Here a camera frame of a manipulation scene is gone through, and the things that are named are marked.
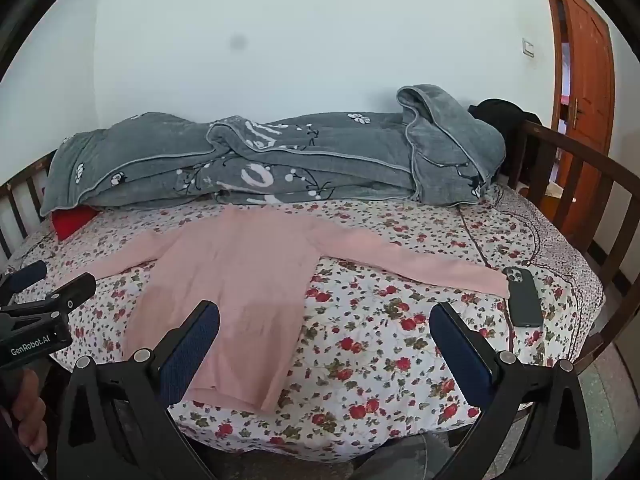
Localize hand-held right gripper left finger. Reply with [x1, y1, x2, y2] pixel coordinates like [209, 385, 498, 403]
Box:
[56, 300, 221, 480]

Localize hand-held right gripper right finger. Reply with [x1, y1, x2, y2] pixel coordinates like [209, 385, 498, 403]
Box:
[429, 302, 593, 480]

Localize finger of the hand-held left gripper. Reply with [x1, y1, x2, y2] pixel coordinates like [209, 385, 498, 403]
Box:
[0, 272, 97, 320]
[0, 260, 48, 295]

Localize pink knit sweater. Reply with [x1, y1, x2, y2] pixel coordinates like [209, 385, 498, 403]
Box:
[82, 207, 511, 413]

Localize person's left hand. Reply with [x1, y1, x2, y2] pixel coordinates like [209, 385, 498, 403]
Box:
[9, 369, 49, 457]

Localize red pillow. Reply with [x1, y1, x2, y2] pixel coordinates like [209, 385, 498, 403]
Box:
[50, 206, 98, 242]

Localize dark smartphone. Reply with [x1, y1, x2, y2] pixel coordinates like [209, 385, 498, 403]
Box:
[502, 266, 544, 328]

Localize floral bed sheet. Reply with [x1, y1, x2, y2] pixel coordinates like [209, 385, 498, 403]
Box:
[0, 182, 606, 466]

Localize person's grey pants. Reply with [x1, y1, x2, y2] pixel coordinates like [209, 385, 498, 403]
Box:
[345, 432, 456, 480]

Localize grey printed blanket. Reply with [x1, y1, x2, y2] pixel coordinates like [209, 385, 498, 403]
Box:
[40, 83, 507, 217]

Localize black garment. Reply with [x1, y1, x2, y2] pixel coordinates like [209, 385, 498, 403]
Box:
[467, 98, 543, 191]

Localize wooden door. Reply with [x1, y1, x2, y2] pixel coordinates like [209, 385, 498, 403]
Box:
[539, 0, 617, 201]

